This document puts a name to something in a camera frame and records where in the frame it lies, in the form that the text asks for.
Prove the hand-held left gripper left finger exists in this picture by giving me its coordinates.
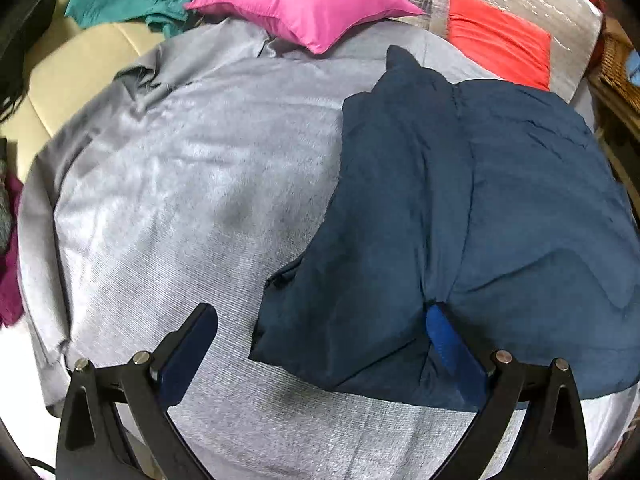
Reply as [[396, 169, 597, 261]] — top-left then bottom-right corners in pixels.
[[55, 302, 219, 480]]

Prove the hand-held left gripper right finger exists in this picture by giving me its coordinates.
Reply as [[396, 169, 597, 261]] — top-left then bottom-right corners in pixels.
[[425, 302, 591, 480]]

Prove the navy blue puffer jacket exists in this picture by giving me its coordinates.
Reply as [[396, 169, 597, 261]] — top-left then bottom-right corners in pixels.
[[248, 45, 640, 411]]

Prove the grey bed blanket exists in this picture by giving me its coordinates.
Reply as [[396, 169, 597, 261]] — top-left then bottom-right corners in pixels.
[[17, 20, 626, 480]]

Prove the magenta cloth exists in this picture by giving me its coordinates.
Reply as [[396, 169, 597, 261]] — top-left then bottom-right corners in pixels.
[[0, 170, 26, 328]]

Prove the cream sofa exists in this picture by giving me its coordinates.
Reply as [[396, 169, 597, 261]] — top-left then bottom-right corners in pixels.
[[15, 0, 166, 181]]

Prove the red pillow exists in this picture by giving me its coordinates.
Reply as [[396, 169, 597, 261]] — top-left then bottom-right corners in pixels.
[[446, 0, 553, 92]]

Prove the wicker furniture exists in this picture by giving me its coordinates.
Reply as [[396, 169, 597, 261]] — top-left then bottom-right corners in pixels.
[[587, 20, 640, 201]]

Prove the black object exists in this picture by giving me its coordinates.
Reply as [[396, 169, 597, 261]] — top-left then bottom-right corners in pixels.
[[0, 0, 58, 121]]

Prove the silver quilted panel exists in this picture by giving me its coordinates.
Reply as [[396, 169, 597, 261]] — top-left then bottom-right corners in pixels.
[[350, 0, 608, 106]]

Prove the pink pillow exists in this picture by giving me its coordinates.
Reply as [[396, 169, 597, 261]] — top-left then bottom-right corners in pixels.
[[185, 0, 426, 55]]

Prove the black cable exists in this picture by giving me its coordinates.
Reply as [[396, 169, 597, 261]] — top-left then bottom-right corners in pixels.
[[22, 455, 58, 478]]

